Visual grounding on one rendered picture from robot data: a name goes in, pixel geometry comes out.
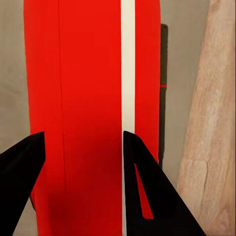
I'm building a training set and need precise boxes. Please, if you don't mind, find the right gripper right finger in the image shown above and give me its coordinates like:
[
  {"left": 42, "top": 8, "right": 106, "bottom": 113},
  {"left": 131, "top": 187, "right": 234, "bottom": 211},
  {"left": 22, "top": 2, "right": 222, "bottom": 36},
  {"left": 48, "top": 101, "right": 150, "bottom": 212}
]
[{"left": 123, "top": 131, "right": 206, "bottom": 236}]

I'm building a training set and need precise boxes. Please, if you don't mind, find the radio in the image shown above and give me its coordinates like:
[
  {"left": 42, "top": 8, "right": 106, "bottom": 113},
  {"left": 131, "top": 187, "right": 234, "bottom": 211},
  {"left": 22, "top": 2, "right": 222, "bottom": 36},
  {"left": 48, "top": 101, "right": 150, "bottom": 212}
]
[{"left": 24, "top": 0, "right": 168, "bottom": 236}]

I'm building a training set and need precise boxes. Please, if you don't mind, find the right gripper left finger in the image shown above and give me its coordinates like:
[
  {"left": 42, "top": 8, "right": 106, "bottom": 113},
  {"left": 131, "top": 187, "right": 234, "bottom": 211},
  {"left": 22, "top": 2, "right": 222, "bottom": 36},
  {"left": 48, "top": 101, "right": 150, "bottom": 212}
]
[{"left": 0, "top": 131, "right": 46, "bottom": 236}]

